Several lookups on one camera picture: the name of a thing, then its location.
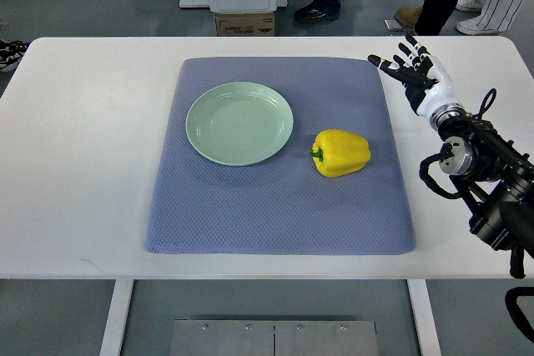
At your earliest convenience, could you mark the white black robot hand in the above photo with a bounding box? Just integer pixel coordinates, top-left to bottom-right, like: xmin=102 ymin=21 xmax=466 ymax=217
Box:
xmin=367 ymin=34 xmax=456 ymax=119

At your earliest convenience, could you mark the yellow bell pepper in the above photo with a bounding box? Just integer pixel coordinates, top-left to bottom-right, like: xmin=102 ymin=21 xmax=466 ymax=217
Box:
xmin=310 ymin=129 xmax=371 ymax=178

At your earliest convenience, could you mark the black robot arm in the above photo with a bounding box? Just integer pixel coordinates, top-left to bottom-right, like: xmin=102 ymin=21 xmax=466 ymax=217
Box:
xmin=419 ymin=89 xmax=533 ymax=278

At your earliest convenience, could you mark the small grey floor plate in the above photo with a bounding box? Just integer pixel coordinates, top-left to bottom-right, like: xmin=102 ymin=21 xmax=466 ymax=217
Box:
xmin=384 ymin=19 xmax=406 ymax=33

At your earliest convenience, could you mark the light green plate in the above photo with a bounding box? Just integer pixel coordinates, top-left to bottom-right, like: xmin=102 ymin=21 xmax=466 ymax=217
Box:
xmin=185 ymin=82 xmax=294 ymax=167

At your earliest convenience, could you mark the blue textured mat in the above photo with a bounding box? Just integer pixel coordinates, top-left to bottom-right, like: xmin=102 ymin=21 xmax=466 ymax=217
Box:
xmin=145 ymin=57 xmax=416 ymax=255

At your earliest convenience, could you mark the cardboard box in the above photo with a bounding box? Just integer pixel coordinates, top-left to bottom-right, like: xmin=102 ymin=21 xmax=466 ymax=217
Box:
xmin=215 ymin=12 xmax=275 ymax=37

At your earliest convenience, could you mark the right white table leg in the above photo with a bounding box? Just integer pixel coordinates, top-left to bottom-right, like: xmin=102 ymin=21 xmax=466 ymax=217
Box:
xmin=407 ymin=279 xmax=441 ymax=356

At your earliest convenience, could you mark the white table leg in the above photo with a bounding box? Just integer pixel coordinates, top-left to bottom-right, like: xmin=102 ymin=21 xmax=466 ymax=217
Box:
xmin=99 ymin=278 xmax=134 ymax=356
xmin=407 ymin=279 xmax=441 ymax=356

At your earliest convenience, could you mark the left white table leg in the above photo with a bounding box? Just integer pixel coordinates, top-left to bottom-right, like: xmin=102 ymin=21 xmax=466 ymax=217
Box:
xmin=99 ymin=278 xmax=134 ymax=356

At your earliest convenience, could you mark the black white sneaker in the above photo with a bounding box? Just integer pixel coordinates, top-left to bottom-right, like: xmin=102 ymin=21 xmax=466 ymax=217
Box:
xmin=0 ymin=40 xmax=30 ymax=73

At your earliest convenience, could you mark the metal base plate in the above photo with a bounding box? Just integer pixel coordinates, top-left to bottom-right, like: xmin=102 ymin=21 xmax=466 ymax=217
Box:
xmin=170 ymin=320 xmax=379 ymax=355

